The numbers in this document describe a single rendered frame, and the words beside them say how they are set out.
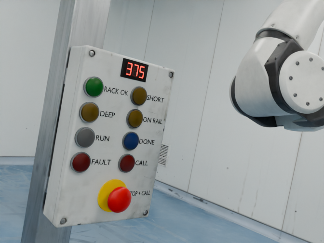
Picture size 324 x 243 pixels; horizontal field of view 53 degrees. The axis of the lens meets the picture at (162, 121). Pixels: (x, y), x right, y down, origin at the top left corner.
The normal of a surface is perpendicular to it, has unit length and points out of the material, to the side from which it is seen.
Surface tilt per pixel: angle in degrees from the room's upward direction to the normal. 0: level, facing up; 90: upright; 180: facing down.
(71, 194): 90
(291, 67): 82
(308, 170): 90
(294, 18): 70
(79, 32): 90
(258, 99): 126
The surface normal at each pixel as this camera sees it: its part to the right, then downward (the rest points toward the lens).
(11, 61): 0.73, 0.17
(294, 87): 0.31, -0.03
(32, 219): -0.74, -0.11
